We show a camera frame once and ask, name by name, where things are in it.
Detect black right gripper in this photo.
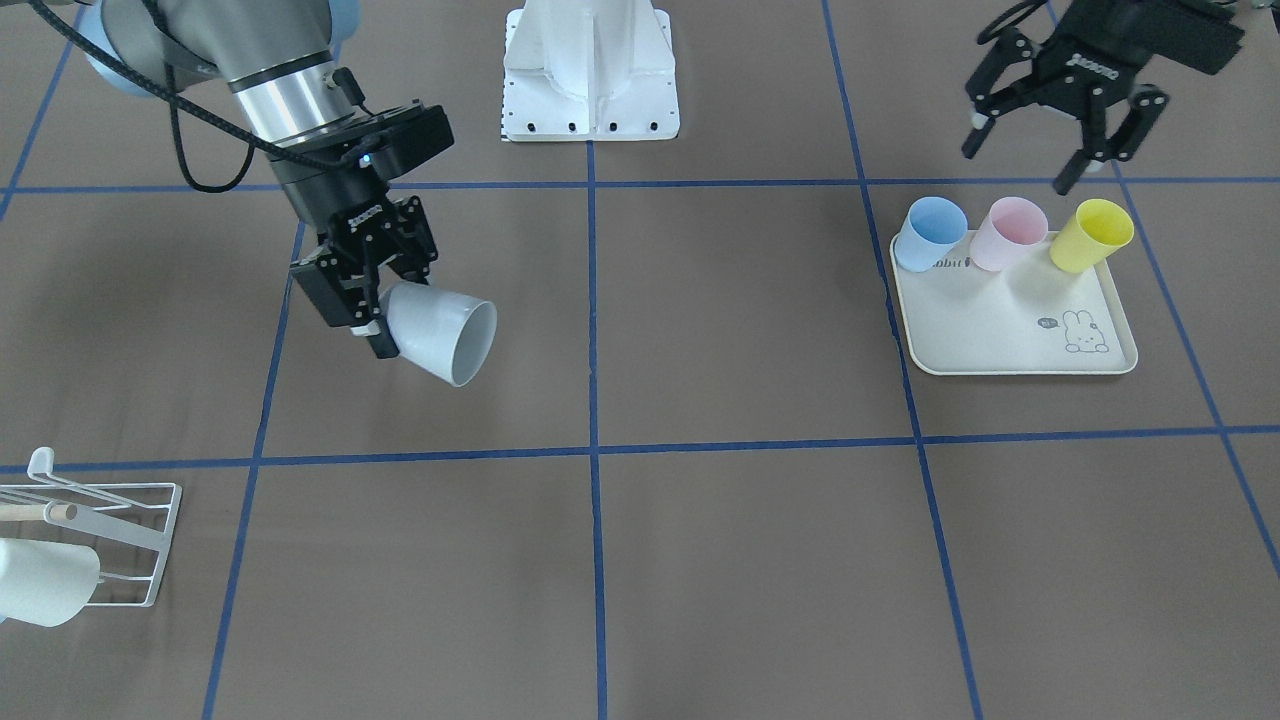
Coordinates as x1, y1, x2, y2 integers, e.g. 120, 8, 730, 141
271, 102, 454, 359

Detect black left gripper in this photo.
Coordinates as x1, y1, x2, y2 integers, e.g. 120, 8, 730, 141
961, 1, 1244, 196

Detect grey plastic cup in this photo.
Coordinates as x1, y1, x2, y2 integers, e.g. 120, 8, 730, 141
381, 282, 498, 388

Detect pale cream plastic cup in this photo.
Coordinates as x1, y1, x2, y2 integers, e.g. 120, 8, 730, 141
1, 538, 101, 626

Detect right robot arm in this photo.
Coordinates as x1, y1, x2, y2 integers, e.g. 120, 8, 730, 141
82, 1, 454, 357

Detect yellow plastic cup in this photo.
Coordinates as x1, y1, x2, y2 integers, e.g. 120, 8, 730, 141
1050, 199, 1137, 274

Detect pink plastic cup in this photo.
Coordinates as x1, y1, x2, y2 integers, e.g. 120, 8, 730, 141
969, 196, 1050, 272

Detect medium blue plastic cup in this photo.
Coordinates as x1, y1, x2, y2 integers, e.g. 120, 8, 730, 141
893, 196, 968, 273

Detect cream serving tray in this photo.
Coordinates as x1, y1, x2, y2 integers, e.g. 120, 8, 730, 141
891, 240, 1139, 375

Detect brown table mat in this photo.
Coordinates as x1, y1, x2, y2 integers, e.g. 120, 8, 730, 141
3, 1, 1277, 719

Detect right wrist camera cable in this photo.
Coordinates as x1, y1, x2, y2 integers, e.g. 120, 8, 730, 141
29, 0, 381, 193

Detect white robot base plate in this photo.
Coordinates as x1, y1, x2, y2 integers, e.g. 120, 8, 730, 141
500, 1, 681, 143

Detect white wire cup rack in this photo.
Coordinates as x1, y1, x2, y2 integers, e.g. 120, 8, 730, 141
1, 447, 183, 609

